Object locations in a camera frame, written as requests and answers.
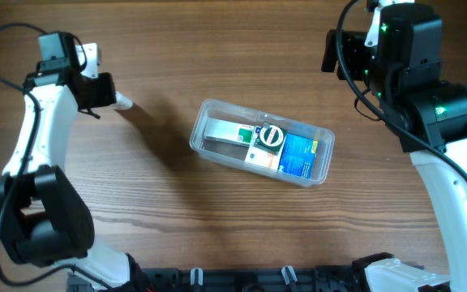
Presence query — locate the small white plastic bottle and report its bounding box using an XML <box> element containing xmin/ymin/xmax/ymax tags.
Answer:
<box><xmin>111</xmin><ymin>92</ymin><xmax>134</xmax><ymax>111</ymax></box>

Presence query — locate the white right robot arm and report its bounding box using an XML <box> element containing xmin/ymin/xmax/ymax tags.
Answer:
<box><xmin>322</xmin><ymin>1</ymin><xmax>467</xmax><ymax>291</ymax></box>

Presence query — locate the blue cough drops box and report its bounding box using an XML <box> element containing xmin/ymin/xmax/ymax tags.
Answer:
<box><xmin>277</xmin><ymin>134</ymin><xmax>318</xmax><ymax>179</ymax></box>

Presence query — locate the clear plastic container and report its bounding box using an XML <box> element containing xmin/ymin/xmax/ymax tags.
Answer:
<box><xmin>190</xmin><ymin>99</ymin><xmax>335</xmax><ymax>187</ymax></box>

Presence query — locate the white green medicine box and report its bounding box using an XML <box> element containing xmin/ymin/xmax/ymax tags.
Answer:
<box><xmin>204</xmin><ymin>118</ymin><xmax>255</xmax><ymax>147</ymax></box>

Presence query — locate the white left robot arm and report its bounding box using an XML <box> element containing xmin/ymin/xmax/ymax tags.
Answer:
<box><xmin>0</xmin><ymin>32</ymin><xmax>141</xmax><ymax>291</ymax></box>

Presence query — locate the white Hansaplast plaster box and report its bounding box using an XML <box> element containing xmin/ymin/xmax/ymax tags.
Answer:
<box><xmin>245</xmin><ymin>126</ymin><xmax>282</xmax><ymax>170</ymax></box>

